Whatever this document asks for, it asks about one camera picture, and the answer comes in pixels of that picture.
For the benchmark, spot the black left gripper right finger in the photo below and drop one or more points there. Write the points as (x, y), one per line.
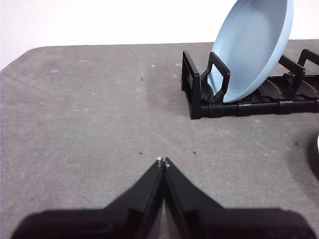
(211, 221)

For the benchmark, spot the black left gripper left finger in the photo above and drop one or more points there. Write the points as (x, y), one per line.
(119, 221)

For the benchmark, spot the black plate rack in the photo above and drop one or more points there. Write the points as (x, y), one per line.
(249, 108)

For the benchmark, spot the green plate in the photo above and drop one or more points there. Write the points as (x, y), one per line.
(318, 143)

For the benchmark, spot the blue plate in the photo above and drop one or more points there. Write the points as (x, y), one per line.
(249, 49)

